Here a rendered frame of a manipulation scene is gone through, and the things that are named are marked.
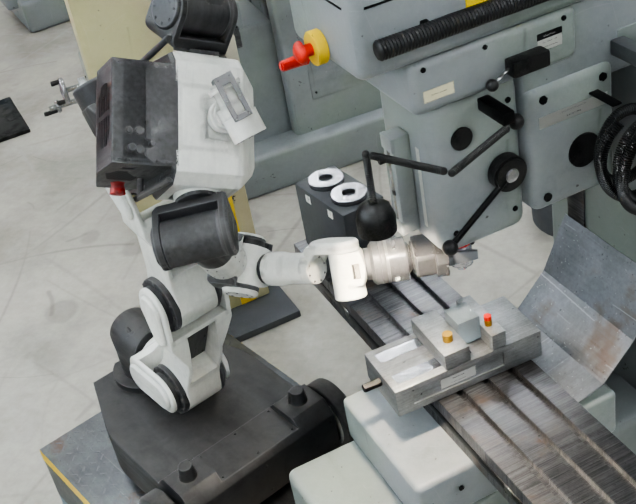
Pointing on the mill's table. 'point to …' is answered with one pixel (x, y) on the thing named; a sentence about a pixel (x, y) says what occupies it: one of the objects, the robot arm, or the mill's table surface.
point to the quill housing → (448, 187)
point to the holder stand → (330, 204)
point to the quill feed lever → (507, 167)
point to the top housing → (325, 16)
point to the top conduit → (447, 26)
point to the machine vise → (403, 360)
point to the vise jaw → (424, 326)
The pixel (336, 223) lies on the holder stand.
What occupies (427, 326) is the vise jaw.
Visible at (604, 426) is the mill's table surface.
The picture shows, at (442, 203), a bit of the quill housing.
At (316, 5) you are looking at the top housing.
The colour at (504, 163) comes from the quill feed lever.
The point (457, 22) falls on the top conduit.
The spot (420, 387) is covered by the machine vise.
